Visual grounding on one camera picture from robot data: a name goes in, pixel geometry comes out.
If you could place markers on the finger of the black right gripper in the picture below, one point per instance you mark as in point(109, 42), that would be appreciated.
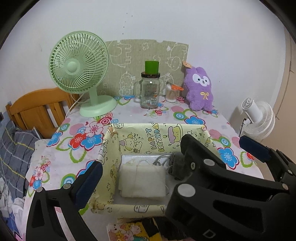
point(280, 165)
point(217, 204)

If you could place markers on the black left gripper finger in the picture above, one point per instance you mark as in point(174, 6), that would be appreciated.
point(43, 223)

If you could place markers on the grey black soft item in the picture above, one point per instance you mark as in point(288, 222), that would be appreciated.
point(177, 166)

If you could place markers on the colourful snack packet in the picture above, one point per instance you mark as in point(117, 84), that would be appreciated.
point(139, 230)

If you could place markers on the crumpled white clothes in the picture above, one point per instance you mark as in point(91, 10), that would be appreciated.
point(13, 211)

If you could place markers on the white standing fan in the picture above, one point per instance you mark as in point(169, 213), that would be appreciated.
point(261, 119)

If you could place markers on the white folded cloth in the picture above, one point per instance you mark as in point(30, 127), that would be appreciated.
point(142, 181)

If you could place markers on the grey plaid pillow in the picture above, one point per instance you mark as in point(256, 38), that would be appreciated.
point(17, 147)

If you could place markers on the floral tablecloth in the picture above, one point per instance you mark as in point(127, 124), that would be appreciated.
point(77, 142)

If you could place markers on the yellow cartoon fabric storage box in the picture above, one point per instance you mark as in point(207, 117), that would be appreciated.
point(138, 139)

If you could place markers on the wooden chair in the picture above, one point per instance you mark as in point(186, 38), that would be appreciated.
point(38, 109)

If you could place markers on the cotton swab container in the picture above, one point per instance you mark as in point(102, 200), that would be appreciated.
point(172, 92)

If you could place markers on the purple plush bunny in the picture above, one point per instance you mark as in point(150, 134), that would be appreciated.
point(198, 86)

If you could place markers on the glass mason jar mug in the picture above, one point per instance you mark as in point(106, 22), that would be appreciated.
point(147, 90)

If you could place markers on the green plastic cup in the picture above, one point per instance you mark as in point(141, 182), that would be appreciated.
point(151, 67)

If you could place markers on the green desk fan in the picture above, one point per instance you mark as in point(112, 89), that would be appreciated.
point(78, 64)

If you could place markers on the cartoon printed cardboard panel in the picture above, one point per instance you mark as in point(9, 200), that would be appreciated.
point(127, 62)

